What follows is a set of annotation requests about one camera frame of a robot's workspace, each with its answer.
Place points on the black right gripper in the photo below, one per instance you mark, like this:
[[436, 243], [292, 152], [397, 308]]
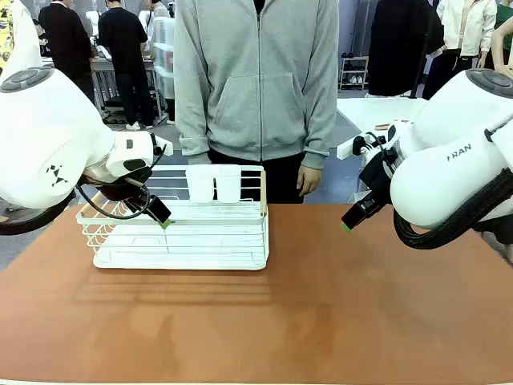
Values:
[[378, 168]]

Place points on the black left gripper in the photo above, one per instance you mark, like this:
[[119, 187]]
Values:
[[120, 192]]

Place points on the person's grey-sleeved left forearm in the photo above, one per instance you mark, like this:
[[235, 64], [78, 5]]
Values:
[[320, 128]]

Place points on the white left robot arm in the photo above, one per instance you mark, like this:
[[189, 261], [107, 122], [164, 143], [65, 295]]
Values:
[[48, 132]]

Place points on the person's grey-sleeved right forearm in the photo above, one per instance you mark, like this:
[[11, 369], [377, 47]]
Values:
[[192, 120]]

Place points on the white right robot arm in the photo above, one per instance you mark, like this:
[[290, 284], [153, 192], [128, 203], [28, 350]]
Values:
[[453, 160]]

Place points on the person's left hand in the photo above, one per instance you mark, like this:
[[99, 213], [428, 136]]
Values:
[[309, 180]]

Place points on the white plastic utensil cup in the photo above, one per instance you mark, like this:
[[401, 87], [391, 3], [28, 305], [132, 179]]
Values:
[[228, 184], [199, 184]]

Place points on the white side table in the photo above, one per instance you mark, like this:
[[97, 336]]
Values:
[[376, 110]]

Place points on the white shoe rack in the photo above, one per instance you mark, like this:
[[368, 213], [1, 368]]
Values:
[[353, 74]]

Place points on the black stand pole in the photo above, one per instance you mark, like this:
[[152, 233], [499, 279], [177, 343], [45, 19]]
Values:
[[417, 80]]

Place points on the translucent plastic drawer tower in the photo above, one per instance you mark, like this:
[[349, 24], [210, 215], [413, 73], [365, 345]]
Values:
[[164, 60]]

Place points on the grey metal work table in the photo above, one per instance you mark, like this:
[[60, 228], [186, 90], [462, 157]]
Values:
[[108, 66]]

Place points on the person in black t-shirt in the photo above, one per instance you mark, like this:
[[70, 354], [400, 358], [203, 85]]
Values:
[[126, 52]]

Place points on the person in grey hoodie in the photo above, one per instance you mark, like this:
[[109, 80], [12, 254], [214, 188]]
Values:
[[256, 80]]

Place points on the person in black jacket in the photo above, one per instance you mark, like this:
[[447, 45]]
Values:
[[66, 44]]

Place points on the person in light top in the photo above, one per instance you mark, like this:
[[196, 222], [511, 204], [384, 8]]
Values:
[[154, 16]]

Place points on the person in white jacket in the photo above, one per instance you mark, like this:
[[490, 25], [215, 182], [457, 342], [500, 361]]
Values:
[[465, 36]]

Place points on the yellow patterned cloth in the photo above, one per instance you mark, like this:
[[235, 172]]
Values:
[[5, 36]]

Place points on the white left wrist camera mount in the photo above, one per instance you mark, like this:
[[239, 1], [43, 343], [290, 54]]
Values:
[[136, 150]]

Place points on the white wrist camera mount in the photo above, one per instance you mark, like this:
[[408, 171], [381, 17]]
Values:
[[136, 150], [344, 148]]

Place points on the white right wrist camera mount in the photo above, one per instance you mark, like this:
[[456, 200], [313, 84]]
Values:
[[344, 148]]

